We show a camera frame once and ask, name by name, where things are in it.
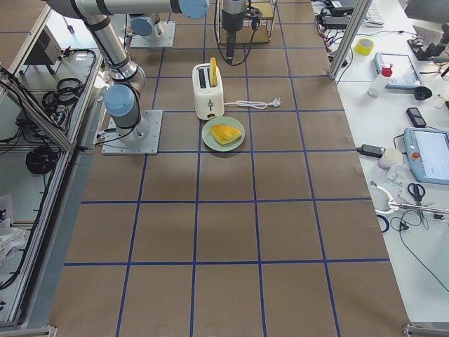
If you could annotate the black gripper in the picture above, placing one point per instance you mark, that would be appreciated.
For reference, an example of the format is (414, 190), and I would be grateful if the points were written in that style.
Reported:
(230, 24)

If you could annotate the rear silver robot arm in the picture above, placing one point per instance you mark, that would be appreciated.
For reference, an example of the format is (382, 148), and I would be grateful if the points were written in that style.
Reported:
(148, 26)

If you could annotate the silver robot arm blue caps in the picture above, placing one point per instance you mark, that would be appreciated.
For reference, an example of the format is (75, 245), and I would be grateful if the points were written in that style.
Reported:
(122, 100)

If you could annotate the yellow toast slice in toaster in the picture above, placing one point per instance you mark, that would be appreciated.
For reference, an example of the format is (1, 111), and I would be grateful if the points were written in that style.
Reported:
(213, 72)

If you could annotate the white two-slot toaster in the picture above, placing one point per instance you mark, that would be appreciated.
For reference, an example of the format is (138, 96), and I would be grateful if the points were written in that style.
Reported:
(208, 101)

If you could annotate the yellow toast slice on plate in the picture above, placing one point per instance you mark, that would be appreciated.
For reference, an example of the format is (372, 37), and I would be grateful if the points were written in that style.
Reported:
(225, 134)

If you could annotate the green round plate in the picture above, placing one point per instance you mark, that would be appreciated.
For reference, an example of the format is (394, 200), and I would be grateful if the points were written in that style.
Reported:
(210, 142)

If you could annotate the yellow tape roll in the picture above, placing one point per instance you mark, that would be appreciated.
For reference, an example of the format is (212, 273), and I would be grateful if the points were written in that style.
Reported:
(364, 46)

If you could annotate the white bottle red cap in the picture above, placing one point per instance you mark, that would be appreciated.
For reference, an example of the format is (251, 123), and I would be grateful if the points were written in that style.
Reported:
(379, 84)

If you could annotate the blue teach pendant far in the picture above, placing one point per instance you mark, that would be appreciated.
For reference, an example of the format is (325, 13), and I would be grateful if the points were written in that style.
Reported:
(404, 76)

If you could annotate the blue teach pendant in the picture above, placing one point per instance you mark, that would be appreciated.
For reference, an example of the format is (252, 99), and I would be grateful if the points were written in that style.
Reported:
(404, 76)
(427, 154)

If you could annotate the black power adapter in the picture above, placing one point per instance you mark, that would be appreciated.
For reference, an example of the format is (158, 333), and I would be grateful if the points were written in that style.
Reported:
(370, 150)

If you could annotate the grey control box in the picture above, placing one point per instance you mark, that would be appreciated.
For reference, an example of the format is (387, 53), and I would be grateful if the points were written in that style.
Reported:
(45, 52)

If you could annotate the black round cap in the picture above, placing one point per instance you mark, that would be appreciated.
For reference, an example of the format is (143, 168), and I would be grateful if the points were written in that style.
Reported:
(422, 93)

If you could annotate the white round container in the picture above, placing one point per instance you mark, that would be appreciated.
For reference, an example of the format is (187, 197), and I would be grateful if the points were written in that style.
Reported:
(389, 158)

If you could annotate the black handheld device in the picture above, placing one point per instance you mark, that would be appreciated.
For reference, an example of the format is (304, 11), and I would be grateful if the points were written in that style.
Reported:
(415, 117)

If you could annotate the blue teach pendant near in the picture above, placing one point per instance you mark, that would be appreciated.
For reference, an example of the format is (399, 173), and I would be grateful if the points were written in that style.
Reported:
(427, 154)

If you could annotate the white curved plastic part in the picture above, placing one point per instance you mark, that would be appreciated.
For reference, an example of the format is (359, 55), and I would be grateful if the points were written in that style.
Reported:
(386, 196)

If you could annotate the black scissors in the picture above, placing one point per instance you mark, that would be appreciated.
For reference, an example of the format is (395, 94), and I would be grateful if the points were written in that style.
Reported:
(417, 192)

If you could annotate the metal rod tool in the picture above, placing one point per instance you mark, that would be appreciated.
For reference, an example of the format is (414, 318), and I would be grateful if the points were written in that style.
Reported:
(422, 208)

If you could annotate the rear grey base plate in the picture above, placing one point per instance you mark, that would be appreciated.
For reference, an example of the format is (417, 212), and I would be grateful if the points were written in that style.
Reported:
(166, 41)

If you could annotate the aluminium frame post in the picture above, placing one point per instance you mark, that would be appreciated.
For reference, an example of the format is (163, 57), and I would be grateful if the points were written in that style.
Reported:
(358, 16)

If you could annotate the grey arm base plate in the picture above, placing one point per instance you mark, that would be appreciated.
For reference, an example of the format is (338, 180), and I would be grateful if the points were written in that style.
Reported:
(143, 139)

